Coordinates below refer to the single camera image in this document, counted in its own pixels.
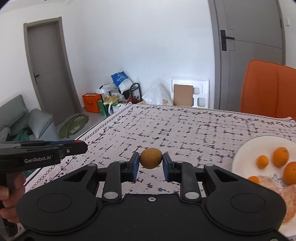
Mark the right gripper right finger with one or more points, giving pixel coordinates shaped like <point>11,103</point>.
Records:
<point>230,201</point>

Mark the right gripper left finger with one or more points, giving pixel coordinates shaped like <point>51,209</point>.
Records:
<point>70,202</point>

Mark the small tangerine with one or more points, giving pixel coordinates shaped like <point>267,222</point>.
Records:
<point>254,179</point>

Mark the long pomelo peel piece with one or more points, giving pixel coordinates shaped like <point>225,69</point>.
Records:
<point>270,184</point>

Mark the small kumquat orange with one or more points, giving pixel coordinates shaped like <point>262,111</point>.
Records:
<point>262,161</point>

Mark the large orange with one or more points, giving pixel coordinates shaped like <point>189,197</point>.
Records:
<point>289,174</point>

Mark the medium orange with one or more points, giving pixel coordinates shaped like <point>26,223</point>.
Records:
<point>280,156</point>

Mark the brown round fruit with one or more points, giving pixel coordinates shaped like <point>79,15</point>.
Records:
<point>151,158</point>

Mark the left hand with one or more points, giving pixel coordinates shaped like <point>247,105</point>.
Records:
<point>11,197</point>

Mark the grey cushion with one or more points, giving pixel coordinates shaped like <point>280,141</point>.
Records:
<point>38,122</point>

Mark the grey sofa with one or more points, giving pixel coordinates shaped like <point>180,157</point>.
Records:
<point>14,123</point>

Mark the green leaf floor mat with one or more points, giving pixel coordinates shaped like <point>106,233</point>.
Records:
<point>73,125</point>

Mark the patterned white tablecloth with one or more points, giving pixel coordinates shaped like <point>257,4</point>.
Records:
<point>151,207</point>

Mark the orange paper bag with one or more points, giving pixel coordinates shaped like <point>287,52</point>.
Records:
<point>91,102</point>

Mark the green paper bag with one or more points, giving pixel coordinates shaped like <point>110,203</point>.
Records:
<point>101,108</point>

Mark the white shopping bag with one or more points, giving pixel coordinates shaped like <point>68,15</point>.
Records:
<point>113,108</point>

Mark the grey door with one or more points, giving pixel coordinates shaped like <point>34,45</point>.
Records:
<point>49,68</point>
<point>259,35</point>

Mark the orange chair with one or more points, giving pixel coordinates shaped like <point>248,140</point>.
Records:
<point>268,90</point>

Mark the brown cardboard piece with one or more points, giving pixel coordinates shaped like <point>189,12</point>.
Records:
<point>183,95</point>

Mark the white foam packaging board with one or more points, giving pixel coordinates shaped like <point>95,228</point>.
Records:
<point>200,94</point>

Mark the blue white plastic bag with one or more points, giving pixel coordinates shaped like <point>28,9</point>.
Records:
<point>121,81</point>

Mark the clear plastic bag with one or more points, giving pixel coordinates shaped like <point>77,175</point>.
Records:
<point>159,93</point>

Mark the black metal rack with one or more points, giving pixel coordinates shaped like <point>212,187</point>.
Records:
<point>133,94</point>

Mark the black door handle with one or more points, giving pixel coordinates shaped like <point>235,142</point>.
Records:
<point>224,39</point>

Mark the small wall switch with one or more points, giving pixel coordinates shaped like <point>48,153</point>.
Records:
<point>287,21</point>

